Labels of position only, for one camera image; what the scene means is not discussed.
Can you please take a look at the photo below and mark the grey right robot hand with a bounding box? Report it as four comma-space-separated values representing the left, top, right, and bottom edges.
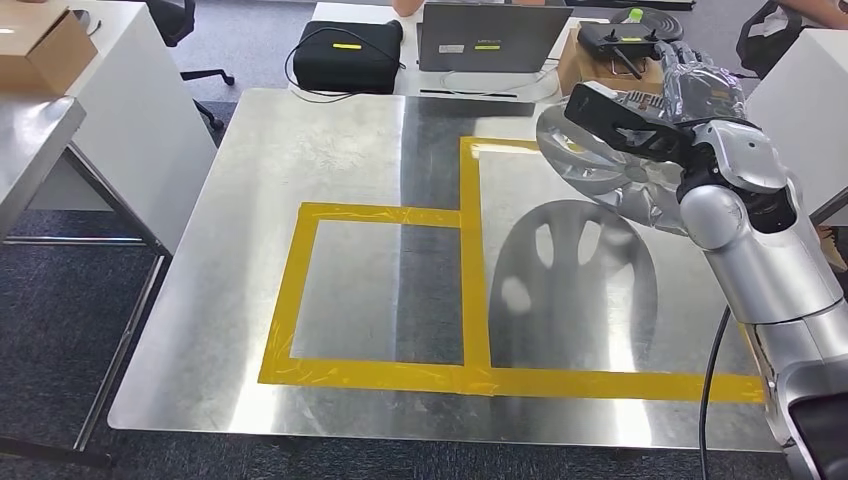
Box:
652, 40, 750, 127

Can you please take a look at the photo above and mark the silver grey wheel hubcap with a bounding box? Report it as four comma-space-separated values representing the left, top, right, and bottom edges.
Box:
535, 89, 694, 238

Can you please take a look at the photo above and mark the steel workbench table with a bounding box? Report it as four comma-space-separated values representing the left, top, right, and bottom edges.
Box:
107, 87, 783, 453

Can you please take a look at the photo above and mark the black office chair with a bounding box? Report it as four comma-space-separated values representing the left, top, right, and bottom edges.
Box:
144, 0, 235, 132
735, 0, 806, 81

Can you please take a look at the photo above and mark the black round stool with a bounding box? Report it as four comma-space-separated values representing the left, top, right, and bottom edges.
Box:
609, 6, 685, 44

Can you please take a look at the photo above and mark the black remote controller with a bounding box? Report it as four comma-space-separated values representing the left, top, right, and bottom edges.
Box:
577, 21, 664, 81

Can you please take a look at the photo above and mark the small brown cardboard box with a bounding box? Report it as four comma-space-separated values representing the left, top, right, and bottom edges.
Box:
557, 26, 666, 97

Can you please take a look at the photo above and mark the grey laptop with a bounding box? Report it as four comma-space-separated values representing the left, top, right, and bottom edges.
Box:
418, 3, 574, 74

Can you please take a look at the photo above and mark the person's foot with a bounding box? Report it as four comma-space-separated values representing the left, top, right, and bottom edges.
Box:
818, 225, 848, 274

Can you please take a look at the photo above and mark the white desk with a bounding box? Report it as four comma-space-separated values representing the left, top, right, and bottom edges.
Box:
29, 0, 219, 256
288, 0, 601, 105

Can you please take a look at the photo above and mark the large yellow tape outline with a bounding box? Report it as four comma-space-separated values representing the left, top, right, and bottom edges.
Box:
458, 135, 766, 405

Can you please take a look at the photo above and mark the black carry bag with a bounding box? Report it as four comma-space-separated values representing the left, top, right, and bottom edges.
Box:
293, 19, 405, 95

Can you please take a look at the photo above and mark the small yellow tape outline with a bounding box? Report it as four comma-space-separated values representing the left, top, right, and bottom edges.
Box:
258, 201, 465, 393

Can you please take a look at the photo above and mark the large brown cardboard box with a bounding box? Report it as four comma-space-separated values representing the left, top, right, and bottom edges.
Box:
0, 1, 99, 96

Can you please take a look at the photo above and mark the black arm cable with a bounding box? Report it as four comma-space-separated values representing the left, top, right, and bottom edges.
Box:
698, 304, 733, 480

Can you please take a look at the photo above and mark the thin black bag cable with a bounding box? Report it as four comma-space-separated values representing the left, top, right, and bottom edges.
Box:
284, 26, 408, 104

